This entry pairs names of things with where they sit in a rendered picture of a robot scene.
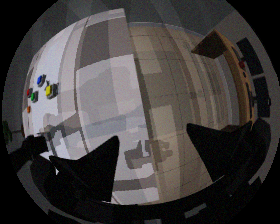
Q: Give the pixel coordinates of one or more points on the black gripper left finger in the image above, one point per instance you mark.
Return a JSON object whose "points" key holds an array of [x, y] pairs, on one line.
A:
{"points": [[96, 170]]}

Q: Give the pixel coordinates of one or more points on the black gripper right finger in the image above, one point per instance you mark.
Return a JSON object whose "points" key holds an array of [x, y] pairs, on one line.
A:
{"points": [[216, 148]]}

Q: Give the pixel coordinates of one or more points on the yellow button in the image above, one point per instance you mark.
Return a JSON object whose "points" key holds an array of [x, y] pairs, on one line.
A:
{"points": [[51, 91]]}

